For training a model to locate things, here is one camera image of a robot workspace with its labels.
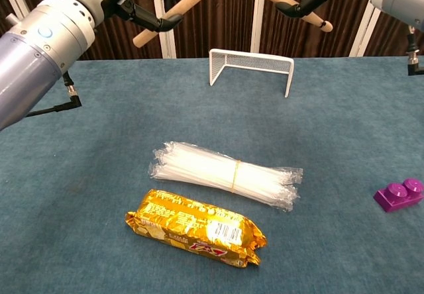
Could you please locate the teal velvet tablecloth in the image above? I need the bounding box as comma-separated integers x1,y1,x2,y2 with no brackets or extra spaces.
0,54,424,294

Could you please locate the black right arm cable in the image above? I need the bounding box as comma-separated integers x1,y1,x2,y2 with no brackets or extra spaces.
406,25,424,76

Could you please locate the yellow rubber band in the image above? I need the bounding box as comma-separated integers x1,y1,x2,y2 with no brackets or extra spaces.
231,160,243,194

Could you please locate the bundle of clear-wrapped straws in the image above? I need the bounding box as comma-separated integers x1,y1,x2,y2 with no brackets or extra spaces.
149,140,304,213

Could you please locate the plain-tip wooden drumstick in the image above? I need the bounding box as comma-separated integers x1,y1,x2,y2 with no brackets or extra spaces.
132,0,230,48

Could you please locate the white mesh metal goal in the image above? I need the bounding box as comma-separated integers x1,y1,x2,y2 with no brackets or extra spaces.
208,48,295,99

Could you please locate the gold foil biscuit packet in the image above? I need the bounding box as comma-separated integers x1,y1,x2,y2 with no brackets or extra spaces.
125,188,268,269

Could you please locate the purple toy building brick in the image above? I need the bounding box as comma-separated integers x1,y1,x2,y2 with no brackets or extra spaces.
373,177,424,213

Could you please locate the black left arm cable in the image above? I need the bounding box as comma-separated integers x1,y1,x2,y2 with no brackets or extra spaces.
25,71,83,118

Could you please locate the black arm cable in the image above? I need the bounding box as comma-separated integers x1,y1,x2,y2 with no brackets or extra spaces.
25,71,83,118
406,25,424,76

